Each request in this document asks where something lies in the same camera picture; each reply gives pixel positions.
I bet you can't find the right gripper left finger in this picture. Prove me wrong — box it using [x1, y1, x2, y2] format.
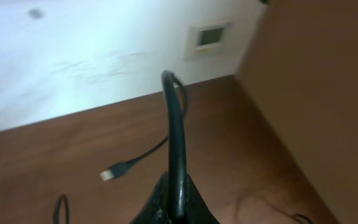
[130, 171, 171, 224]

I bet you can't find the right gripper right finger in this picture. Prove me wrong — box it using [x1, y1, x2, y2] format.
[184, 174, 219, 224]

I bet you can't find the thin black usb cable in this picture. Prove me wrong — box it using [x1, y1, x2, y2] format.
[53, 70, 189, 224]

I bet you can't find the white wall thermostat panel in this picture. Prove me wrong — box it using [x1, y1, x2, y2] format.
[183, 20, 232, 61]

